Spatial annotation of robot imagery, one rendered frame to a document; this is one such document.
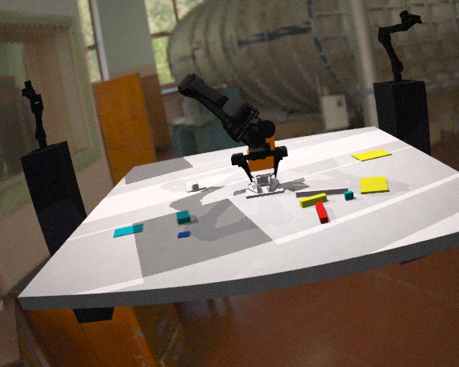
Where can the yellow rectangular block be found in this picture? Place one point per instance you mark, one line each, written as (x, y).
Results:
(313, 200)

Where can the red rectangular bar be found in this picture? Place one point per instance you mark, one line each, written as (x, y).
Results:
(321, 212)

